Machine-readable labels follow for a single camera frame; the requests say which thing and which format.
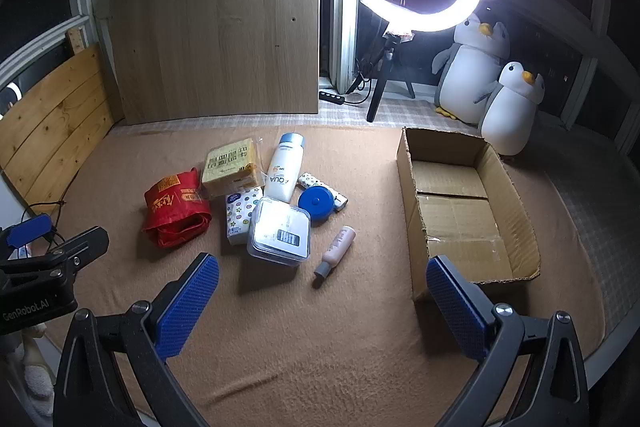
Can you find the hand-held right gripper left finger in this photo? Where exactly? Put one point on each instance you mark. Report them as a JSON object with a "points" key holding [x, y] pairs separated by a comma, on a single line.
{"points": [[187, 302]]}

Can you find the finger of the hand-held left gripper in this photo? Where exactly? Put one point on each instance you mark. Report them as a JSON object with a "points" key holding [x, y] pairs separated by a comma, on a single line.
{"points": [[30, 229], [82, 247]]}

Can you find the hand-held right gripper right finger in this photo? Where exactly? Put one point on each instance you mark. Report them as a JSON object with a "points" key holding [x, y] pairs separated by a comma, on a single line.
{"points": [[457, 307]]}

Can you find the cardboard box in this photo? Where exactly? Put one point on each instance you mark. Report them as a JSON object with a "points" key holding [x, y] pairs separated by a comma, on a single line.
{"points": [[455, 217]]}

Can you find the clear plastic storage box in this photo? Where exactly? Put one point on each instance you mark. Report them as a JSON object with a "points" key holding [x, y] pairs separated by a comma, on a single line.
{"points": [[277, 232]]}

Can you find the yellow packaged towel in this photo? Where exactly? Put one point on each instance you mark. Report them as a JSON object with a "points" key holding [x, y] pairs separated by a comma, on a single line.
{"points": [[230, 167]]}

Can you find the white fuzzy cloth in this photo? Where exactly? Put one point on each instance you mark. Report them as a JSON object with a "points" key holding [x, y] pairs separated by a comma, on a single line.
{"points": [[27, 372]]}

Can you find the red printed bag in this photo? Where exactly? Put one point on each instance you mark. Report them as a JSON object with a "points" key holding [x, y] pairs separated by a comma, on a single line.
{"points": [[175, 212]]}

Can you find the star print tissue pack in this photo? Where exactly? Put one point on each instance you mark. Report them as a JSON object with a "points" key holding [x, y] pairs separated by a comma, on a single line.
{"points": [[240, 217]]}

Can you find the wooden slat headboard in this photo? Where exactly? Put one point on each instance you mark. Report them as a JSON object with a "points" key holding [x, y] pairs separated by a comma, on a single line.
{"points": [[55, 122]]}

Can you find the pink bottle grey cap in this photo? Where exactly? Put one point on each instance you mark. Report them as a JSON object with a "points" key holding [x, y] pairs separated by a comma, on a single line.
{"points": [[337, 249]]}

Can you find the white sunscreen bottle blue cap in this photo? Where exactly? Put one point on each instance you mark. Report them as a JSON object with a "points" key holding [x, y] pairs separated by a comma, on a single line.
{"points": [[282, 172]]}

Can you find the small patterned tube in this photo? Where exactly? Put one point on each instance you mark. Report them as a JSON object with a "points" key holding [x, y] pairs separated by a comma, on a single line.
{"points": [[309, 180]]}

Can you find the small wooden strip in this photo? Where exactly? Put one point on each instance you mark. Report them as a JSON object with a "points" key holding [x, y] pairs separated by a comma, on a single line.
{"points": [[77, 40]]}

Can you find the small penguin plush toy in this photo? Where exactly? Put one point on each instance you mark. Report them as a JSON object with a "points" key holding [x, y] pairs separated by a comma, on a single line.
{"points": [[507, 117]]}

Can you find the large penguin plush toy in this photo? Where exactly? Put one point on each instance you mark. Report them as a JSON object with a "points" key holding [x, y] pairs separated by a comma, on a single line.
{"points": [[470, 72]]}

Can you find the black tripod stand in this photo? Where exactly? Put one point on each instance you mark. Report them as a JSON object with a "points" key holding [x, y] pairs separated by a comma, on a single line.
{"points": [[380, 82]]}

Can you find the large wooden board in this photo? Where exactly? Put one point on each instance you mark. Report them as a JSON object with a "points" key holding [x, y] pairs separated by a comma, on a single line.
{"points": [[210, 32]]}

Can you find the white window frame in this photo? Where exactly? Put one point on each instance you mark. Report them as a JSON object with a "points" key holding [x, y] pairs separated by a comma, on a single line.
{"points": [[345, 32]]}

